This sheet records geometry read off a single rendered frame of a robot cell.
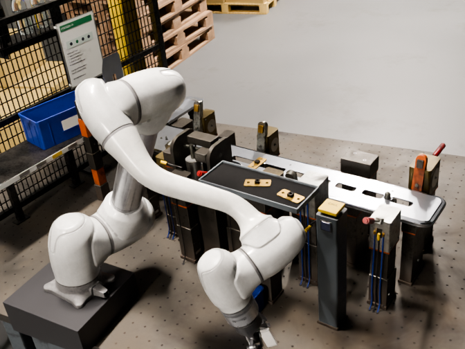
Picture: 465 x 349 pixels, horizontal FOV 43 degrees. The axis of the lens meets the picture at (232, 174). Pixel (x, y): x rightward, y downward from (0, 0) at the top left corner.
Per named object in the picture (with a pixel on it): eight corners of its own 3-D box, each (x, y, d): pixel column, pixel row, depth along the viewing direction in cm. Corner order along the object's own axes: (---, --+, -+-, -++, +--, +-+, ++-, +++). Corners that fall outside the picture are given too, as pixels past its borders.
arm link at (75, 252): (44, 272, 204) (32, 220, 193) (89, 248, 215) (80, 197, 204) (70, 294, 194) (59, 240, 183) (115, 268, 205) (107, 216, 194)
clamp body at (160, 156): (192, 228, 249) (179, 151, 230) (175, 242, 242) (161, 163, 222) (180, 224, 252) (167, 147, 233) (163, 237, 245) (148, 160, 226)
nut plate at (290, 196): (305, 198, 178) (305, 194, 177) (297, 203, 175) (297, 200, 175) (284, 189, 183) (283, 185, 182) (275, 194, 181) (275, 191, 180)
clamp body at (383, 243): (396, 295, 204) (402, 208, 185) (383, 317, 196) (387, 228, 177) (376, 288, 208) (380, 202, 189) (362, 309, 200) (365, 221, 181)
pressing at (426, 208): (451, 197, 201) (452, 192, 200) (428, 232, 186) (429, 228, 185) (150, 122, 274) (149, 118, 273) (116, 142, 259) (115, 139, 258)
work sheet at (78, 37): (106, 72, 290) (93, 10, 274) (71, 89, 275) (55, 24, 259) (103, 72, 291) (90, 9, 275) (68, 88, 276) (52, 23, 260)
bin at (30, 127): (104, 123, 267) (97, 97, 260) (43, 150, 249) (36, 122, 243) (84, 114, 277) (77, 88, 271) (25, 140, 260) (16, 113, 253)
